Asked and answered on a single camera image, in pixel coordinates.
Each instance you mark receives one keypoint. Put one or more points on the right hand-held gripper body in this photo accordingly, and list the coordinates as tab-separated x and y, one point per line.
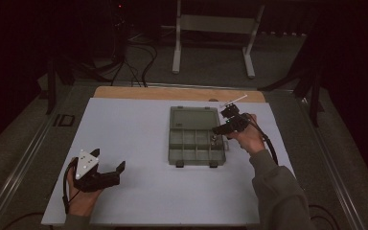
236	123

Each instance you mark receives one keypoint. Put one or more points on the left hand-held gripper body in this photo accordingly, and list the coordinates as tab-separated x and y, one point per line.
86	166

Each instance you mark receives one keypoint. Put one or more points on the small metal part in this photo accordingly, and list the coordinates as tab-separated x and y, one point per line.
214	139

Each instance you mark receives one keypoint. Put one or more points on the transparent grey compartment box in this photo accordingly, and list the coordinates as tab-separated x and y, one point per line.
193	137

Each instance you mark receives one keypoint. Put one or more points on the person's right hand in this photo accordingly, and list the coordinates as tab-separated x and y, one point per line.
250	139

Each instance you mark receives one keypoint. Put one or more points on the person's left hand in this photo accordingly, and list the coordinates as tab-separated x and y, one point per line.
81	202

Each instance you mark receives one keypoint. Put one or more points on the white table board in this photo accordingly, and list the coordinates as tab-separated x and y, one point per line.
140	143

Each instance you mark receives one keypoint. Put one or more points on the dark equipment stand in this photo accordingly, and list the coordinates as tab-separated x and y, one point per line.
52	86
313	96

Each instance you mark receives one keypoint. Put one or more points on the metal floor rail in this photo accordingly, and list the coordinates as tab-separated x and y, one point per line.
22	159
335	166

